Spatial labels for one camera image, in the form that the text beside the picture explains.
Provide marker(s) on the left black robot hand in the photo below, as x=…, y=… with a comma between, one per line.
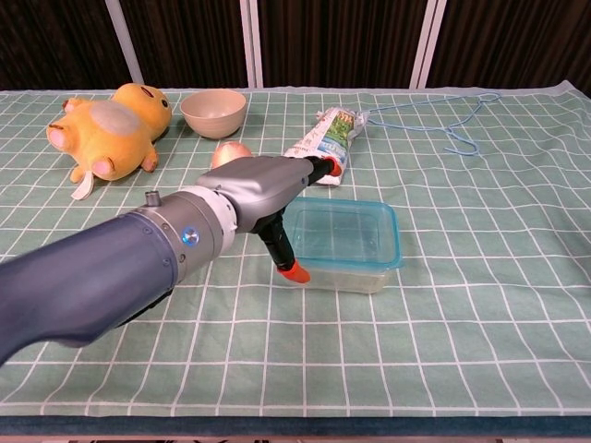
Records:
x=258, y=184

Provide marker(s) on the clear container with blue lid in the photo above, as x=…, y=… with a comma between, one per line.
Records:
x=351, y=235

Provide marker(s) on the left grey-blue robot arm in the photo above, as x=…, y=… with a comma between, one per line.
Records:
x=106, y=272

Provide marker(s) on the peach fruit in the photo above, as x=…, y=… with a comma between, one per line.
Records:
x=228, y=152

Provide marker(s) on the beige bowl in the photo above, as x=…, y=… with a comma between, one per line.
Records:
x=213, y=113

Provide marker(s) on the white printed snack bag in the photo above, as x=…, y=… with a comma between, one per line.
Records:
x=330, y=134

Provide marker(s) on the yellow plush duck toy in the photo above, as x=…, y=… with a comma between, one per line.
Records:
x=111, y=138

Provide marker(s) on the green checkered tablecloth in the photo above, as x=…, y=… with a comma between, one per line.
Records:
x=415, y=323

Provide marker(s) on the white partition frame post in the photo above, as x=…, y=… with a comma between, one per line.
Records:
x=251, y=41
x=427, y=46
x=122, y=46

